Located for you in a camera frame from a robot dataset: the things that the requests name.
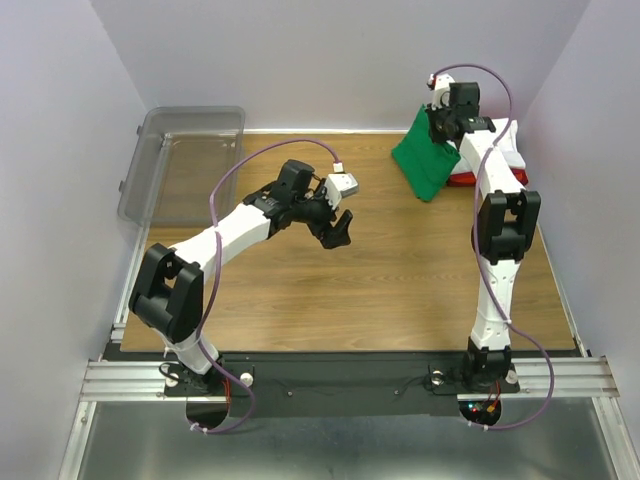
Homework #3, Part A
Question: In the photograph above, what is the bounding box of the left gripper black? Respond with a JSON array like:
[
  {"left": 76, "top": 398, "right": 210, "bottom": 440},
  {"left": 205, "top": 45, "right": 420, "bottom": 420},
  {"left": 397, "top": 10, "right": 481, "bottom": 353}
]
[{"left": 292, "top": 179, "right": 352, "bottom": 250}]

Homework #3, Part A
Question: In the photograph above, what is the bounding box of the green t-shirt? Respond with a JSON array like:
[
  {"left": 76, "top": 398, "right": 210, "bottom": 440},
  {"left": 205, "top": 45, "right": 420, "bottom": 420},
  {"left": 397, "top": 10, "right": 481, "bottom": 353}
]
[{"left": 391, "top": 105, "right": 461, "bottom": 202}]

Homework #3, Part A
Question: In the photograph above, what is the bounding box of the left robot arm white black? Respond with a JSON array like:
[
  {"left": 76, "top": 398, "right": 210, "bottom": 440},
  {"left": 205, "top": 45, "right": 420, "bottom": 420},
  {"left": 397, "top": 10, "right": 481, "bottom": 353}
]
[{"left": 128, "top": 160, "right": 359, "bottom": 394}]

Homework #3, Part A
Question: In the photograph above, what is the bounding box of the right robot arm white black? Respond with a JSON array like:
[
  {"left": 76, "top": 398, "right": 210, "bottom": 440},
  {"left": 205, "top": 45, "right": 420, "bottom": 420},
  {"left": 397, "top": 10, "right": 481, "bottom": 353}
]
[{"left": 426, "top": 74, "right": 541, "bottom": 390}]

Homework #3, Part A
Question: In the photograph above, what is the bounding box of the red folded t-shirt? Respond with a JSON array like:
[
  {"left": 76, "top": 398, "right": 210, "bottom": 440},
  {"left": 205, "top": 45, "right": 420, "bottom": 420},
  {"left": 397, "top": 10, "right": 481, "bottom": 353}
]
[{"left": 446, "top": 168, "right": 529, "bottom": 187}]

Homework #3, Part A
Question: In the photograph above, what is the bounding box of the white folded t-shirt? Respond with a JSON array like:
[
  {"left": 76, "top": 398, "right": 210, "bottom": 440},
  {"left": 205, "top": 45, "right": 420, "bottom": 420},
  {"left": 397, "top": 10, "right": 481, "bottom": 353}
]
[{"left": 451, "top": 120, "right": 526, "bottom": 175}]

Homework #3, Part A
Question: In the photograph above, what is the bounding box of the clear plastic storage bin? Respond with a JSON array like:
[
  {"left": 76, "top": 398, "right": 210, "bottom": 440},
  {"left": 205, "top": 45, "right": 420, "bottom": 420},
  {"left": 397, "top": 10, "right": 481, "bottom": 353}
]
[{"left": 118, "top": 106, "right": 245, "bottom": 227}]

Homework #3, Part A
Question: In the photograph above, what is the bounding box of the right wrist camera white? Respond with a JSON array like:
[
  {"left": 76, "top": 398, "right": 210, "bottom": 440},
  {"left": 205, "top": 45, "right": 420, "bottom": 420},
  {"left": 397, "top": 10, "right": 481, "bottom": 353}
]
[{"left": 427, "top": 73, "right": 455, "bottom": 110}]

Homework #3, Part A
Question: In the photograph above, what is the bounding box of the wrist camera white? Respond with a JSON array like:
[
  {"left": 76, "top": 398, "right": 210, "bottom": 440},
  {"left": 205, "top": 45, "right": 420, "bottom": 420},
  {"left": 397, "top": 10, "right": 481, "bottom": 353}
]
[
  {"left": 324, "top": 173, "right": 359, "bottom": 209},
  {"left": 427, "top": 73, "right": 455, "bottom": 110}
]

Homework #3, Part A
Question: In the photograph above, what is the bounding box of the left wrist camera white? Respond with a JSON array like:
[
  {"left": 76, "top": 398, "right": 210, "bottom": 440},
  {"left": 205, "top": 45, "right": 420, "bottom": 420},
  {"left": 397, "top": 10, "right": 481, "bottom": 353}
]
[{"left": 324, "top": 173, "right": 359, "bottom": 209}]

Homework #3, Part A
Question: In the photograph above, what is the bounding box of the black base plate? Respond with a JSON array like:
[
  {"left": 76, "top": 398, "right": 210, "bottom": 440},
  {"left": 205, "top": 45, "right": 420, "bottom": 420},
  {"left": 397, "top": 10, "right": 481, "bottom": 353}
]
[{"left": 159, "top": 351, "right": 519, "bottom": 424}]

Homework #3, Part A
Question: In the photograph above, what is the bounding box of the aluminium rail frame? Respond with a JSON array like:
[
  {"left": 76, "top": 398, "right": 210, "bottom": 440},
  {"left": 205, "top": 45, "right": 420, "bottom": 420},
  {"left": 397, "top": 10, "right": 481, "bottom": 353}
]
[{"left": 63, "top": 133, "right": 617, "bottom": 479}]

